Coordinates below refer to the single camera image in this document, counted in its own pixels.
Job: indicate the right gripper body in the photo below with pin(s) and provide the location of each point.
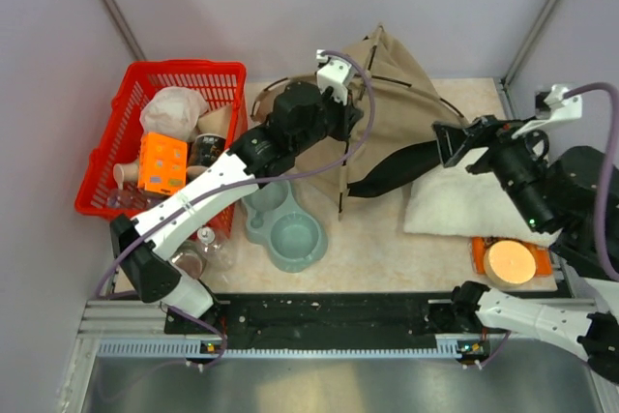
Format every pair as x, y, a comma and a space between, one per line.
503, 152

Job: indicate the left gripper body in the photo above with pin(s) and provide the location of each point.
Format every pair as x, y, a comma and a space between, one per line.
338, 115

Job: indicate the beige fabric pet tent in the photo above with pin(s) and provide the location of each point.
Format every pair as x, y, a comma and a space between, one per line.
401, 146

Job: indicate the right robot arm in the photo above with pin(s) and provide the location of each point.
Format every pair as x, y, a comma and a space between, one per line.
576, 197

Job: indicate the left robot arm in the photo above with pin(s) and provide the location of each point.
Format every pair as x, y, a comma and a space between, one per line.
302, 115

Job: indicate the grey-green double pet bowl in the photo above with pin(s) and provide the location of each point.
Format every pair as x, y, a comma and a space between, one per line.
292, 237

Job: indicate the white fluffy cushion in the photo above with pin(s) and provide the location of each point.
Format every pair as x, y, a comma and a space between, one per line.
452, 202

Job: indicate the red plastic basket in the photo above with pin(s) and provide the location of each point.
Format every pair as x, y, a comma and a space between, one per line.
222, 84

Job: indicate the brown paper cone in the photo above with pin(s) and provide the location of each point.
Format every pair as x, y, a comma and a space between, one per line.
216, 121

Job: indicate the black instant noodle cup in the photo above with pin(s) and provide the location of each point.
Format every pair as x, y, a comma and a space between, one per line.
206, 149

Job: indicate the pink white plastic bag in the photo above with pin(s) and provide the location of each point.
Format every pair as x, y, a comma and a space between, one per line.
173, 112

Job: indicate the clear plastic bottle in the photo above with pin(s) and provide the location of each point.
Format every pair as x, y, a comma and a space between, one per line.
212, 243

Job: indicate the orange cardboard box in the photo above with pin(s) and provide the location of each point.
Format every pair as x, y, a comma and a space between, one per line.
162, 164

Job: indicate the steel bowl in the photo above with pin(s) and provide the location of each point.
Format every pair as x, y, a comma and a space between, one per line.
190, 259

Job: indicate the beige paper cup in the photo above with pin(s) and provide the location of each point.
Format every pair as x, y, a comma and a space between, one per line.
125, 173

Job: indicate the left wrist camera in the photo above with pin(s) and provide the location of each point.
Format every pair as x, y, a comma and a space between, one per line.
333, 72

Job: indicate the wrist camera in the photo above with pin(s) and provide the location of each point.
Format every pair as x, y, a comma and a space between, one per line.
333, 72
552, 111

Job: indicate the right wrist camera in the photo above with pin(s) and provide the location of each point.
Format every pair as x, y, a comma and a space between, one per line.
552, 111

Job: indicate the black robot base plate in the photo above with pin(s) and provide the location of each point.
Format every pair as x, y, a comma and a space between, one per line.
330, 321

